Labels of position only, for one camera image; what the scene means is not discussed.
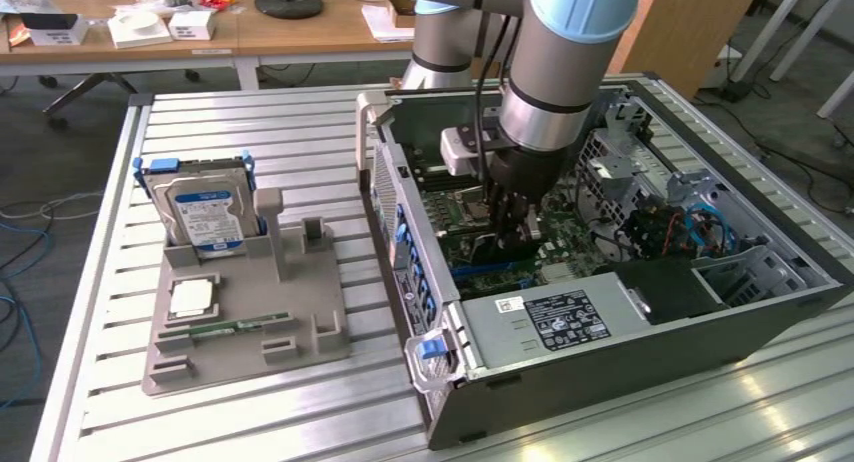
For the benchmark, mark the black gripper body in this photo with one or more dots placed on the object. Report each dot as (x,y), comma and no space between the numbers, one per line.
(527,174)

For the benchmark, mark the graphics card with metal bracket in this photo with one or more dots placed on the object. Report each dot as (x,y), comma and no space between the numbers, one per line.
(493,254)

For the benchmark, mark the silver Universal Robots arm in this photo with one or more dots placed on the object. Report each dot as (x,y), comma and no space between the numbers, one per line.
(553,72)

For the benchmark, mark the CPU socket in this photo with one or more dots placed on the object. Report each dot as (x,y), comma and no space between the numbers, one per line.
(469,207)

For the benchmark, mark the green motherboard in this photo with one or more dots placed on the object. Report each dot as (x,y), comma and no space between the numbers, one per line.
(560,247)

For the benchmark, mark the blue expansion slot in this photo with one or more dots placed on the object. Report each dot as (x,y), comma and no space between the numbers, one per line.
(476,271)

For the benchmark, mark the silver chipset heatsink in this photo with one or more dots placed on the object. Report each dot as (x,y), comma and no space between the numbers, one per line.
(557,274)

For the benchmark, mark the perforated metal drive cage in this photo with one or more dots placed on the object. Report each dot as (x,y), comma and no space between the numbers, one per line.
(620,182)

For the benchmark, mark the grey power supply unit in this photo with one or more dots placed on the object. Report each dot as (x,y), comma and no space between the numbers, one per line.
(493,332)

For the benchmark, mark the blue plastic case latch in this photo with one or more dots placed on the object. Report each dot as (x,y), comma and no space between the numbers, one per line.
(428,349)

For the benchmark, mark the open black PC case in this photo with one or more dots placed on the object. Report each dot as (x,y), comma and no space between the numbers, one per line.
(600,382)

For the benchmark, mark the black floor box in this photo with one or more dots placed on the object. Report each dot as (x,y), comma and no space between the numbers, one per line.
(733,91)

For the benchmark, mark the white paper stack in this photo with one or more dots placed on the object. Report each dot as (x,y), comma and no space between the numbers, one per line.
(386,27)

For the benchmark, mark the wooden cabinet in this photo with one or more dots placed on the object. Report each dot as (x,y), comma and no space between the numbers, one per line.
(680,32)

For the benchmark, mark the metal disk bay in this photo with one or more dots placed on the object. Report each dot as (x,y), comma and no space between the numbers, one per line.
(753,277)

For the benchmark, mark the brown cardboard box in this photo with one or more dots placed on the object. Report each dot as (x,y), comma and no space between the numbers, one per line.
(400,4)

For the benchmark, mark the grey plastic parts rack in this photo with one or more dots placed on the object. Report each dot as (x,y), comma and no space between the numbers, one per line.
(253,292)

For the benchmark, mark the green RAM stick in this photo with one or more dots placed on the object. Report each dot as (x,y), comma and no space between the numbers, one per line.
(226,327)

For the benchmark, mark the black round lamp base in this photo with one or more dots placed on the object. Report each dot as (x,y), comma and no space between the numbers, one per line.
(289,4)

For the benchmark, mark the silver CPU chip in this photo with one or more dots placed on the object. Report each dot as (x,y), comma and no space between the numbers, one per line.
(189,299)

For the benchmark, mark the red snack packet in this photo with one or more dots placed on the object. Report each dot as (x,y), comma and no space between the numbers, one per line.
(216,1)

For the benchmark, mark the small white labelled box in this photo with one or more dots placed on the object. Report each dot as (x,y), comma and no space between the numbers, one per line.
(189,27)

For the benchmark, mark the white box with round hole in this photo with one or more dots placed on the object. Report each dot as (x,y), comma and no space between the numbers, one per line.
(140,32)

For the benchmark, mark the white box with black top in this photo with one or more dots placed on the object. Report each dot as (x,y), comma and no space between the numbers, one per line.
(56,32)

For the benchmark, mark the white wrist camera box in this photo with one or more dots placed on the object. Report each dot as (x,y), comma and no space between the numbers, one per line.
(460,154)

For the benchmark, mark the wooden desk with white frame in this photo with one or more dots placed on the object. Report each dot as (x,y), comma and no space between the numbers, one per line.
(300,37)

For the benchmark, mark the hard disk with blue bracket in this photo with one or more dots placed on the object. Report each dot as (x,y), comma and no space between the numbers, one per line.
(200,217)

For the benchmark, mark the white table frame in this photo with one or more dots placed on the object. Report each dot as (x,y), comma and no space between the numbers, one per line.
(797,37)

